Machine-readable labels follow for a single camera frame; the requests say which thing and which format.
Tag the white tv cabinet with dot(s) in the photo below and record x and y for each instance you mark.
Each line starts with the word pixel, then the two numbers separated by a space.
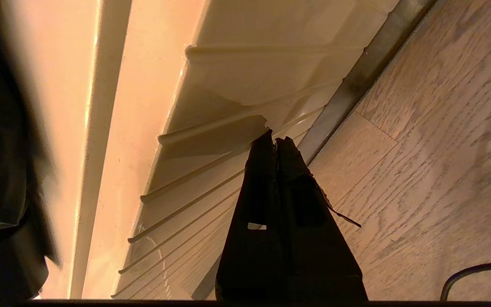
pixel 58 85

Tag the cream white ribbed drawer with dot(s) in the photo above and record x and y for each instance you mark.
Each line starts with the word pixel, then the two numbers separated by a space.
pixel 228 85

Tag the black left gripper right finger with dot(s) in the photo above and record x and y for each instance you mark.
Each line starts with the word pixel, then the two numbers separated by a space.
pixel 313 247

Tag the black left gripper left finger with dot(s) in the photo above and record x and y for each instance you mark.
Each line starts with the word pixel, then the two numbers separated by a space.
pixel 254 238

